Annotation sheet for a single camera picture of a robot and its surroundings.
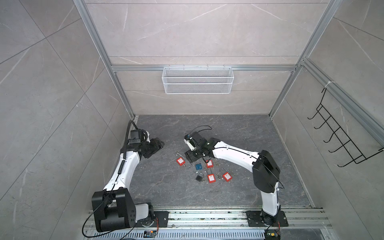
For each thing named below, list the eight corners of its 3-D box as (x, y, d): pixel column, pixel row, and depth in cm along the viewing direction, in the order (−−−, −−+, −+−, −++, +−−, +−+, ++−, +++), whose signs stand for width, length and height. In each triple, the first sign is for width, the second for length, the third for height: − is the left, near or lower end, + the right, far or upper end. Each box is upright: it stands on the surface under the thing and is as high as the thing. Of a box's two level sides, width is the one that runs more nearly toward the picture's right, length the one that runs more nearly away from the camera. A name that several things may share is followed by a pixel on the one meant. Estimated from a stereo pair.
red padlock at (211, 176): (209, 183, 87) (209, 182, 85) (205, 170, 92) (205, 168, 91) (216, 181, 88) (216, 180, 86) (212, 168, 93) (212, 167, 91)
